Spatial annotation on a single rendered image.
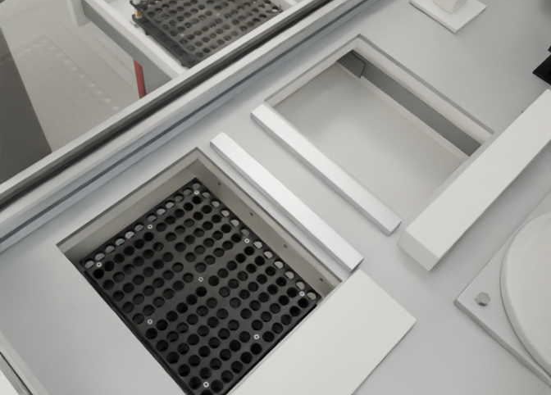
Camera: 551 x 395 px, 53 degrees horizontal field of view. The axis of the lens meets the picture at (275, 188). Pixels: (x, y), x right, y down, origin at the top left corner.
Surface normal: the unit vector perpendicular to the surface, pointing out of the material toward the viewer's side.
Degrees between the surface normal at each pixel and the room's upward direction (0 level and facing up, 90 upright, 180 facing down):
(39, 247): 0
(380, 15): 0
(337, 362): 0
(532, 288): 90
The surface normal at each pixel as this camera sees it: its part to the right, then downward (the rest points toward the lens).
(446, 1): -0.70, 0.56
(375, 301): 0.10, -0.53
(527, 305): -0.98, 0.09
